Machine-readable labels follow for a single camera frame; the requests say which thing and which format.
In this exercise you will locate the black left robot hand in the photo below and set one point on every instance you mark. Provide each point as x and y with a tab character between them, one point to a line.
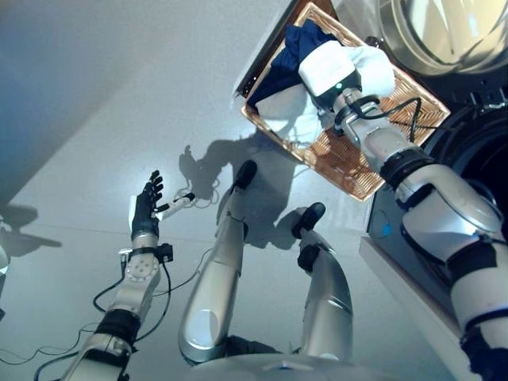
145	214

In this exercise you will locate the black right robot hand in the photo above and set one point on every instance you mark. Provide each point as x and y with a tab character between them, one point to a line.
329	71

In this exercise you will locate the navy blue garment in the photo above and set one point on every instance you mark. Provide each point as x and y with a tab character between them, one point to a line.
293	59

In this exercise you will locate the white garment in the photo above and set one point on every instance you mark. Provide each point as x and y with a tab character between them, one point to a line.
377	71

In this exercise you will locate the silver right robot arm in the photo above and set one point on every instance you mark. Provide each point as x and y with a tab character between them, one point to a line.
436	206

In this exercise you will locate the round washing machine door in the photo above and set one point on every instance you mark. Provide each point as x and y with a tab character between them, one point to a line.
436	31

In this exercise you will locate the grey front-load washing machine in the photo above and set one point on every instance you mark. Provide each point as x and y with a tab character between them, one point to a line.
468	139

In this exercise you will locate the dark brown wooden stand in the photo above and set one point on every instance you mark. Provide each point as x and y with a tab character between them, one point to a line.
270	47

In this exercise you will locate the wicker laundry basket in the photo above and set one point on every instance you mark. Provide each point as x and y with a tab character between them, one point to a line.
345	158

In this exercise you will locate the silver left robot leg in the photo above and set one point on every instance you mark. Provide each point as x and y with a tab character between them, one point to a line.
214	285

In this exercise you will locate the silver robot leg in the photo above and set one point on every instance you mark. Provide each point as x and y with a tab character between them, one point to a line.
214	285
327	301

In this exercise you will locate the silver right robot leg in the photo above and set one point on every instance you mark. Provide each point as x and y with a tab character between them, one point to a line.
327	301

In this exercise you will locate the silver robot torso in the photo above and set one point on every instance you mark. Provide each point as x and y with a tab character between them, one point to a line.
285	369

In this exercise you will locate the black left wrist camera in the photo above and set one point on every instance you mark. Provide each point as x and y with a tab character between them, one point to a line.
165	253

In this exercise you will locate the white appliance enclosure panel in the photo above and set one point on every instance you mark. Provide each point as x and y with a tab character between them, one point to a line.
405	285

